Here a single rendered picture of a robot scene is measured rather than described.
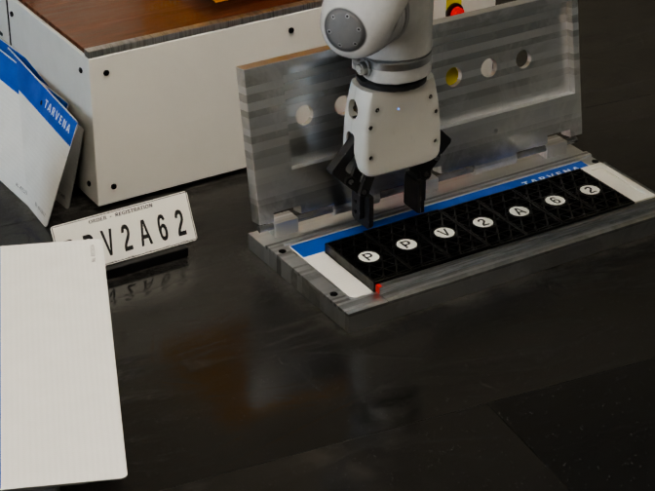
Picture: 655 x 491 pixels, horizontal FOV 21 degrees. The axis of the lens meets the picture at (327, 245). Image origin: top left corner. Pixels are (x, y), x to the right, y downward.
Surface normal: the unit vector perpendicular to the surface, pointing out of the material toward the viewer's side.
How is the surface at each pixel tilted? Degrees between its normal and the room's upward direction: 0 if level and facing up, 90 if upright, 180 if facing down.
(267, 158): 81
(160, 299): 0
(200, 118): 90
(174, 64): 90
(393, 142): 88
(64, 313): 0
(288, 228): 90
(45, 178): 69
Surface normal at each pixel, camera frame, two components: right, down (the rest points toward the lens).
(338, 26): -0.51, 0.42
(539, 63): 0.51, 0.27
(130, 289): 0.00, -0.88
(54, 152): -0.83, -0.11
